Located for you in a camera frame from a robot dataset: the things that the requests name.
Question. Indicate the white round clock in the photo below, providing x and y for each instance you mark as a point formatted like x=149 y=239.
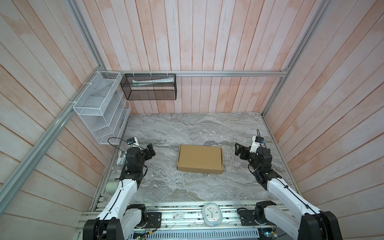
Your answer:
x=212 y=214

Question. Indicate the white wire mesh shelf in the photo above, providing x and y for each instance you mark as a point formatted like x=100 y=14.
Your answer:
x=103 y=108

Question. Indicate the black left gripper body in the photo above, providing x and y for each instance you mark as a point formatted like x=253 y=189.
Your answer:
x=145 y=155

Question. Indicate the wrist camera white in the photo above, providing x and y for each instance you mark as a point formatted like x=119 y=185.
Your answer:
x=133 y=143
x=256 y=141

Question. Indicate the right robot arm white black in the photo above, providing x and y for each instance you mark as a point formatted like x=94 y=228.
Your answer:
x=305 y=222

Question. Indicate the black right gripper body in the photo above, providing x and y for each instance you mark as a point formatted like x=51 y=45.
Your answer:
x=247 y=155

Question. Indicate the brown cardboard box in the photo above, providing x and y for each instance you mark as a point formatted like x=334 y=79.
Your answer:
x=200 y=159

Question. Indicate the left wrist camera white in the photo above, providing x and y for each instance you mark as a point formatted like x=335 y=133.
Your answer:
x=133 y=143

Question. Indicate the pale green tape roll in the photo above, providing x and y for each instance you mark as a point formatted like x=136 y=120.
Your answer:
x=112 y=187

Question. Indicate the white paper in basket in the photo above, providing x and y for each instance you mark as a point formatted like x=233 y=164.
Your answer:
x=154 y=82

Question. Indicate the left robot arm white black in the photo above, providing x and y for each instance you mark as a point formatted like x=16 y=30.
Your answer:
x=120 y=217

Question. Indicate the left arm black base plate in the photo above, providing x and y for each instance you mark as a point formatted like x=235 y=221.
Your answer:
x=153 y=220

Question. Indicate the black wire mesh basket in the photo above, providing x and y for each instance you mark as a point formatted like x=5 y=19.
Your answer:
x=148 y=93

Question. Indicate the white small stapler device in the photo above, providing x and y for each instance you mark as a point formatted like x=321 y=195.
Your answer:
x=121 y=158

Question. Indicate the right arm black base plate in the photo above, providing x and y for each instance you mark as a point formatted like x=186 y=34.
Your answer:
x=250 y=218

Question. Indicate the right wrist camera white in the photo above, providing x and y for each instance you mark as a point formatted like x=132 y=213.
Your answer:
x=256 y=141

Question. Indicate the small white label tag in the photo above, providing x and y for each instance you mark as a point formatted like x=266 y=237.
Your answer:
x=178 y=215

